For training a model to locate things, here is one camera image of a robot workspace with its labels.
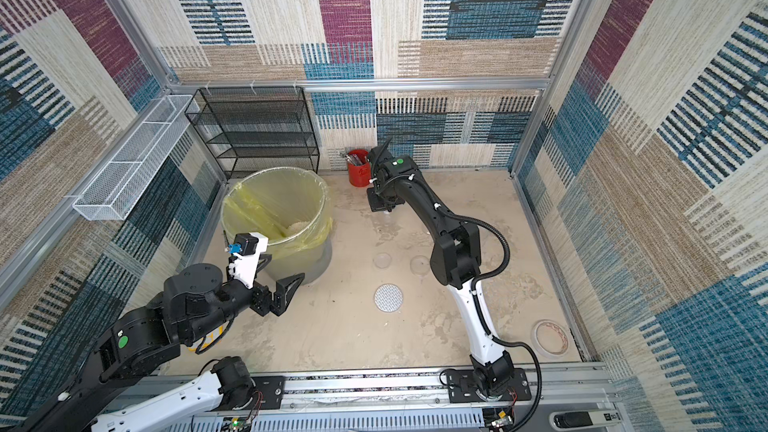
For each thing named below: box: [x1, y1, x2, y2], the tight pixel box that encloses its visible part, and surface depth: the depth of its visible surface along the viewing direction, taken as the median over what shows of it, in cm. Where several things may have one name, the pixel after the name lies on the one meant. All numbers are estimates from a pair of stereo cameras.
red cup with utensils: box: [345, 149, 371, 188], surface depth 114 cm
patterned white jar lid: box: [373, 283, 404, 313], surface depth 89 cm
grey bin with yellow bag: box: [221, 166, 333, 285], surface depth 85 cm
